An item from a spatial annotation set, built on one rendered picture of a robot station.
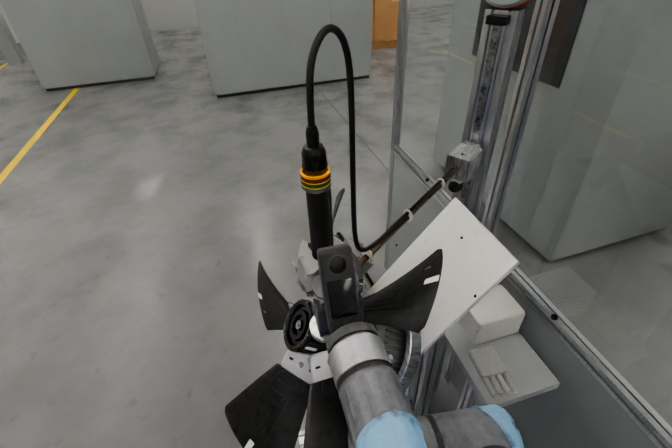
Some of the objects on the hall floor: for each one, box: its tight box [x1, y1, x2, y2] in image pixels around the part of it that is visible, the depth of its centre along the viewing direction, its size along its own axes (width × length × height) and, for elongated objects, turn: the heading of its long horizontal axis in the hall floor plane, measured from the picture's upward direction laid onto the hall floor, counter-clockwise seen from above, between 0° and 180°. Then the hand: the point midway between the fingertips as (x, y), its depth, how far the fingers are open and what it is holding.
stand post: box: [405, 334, 445, 417], centre depth 133 cm, size 4×9×115 cm, turn 19°
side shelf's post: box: [457, 378, 478, 410], centre depth 145 cm, size 4×4×83 cm
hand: (318, 239), depth 64 cm, fingers closed on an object, 4 cm apart
